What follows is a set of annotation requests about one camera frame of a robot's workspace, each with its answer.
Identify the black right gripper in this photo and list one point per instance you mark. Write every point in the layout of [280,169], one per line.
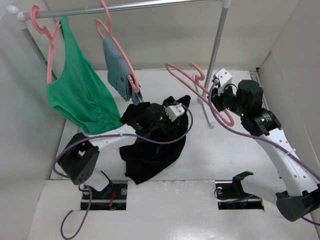
[216,98]

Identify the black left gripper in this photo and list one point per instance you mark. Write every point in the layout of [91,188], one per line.
[169,123]

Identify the black t shirt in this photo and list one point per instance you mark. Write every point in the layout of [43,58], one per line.
[144,159]

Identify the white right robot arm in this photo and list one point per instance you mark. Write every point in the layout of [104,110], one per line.
[296,190]

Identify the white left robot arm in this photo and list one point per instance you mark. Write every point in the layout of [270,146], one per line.
[79,158]

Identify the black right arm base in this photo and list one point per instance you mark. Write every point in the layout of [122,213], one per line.
[231,196]

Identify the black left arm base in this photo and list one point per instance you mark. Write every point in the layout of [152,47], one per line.
[100,193]

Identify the blue denim garment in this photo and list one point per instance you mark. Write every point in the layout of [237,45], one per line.
[118,72]

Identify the green tank top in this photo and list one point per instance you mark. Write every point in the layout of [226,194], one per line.
[79,94]

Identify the silver clothes rack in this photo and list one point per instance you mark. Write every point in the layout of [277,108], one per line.
[20,18]

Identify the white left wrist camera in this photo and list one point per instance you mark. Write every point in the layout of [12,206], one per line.
[174,111]

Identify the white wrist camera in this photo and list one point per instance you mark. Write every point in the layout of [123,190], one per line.
[224,78]
[174,111]

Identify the aluminium rail right side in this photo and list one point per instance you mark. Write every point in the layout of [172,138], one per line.
[254,76]

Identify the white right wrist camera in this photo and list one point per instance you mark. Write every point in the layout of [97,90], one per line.
[224,78]

